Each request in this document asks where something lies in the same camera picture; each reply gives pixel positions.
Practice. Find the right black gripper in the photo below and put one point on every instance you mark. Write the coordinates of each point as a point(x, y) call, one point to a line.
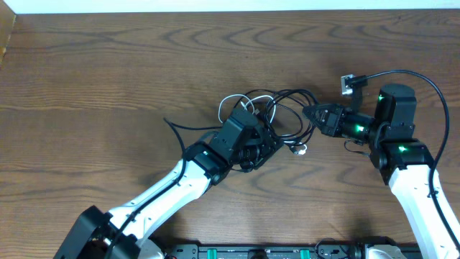
point(332, 124)

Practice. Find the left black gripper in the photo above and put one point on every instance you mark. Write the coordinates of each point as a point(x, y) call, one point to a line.
point(269, 144)

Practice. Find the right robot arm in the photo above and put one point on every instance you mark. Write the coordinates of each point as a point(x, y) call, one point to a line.
point(405, 163)

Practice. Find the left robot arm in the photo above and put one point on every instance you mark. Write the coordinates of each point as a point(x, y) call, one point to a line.
point(125, 231)

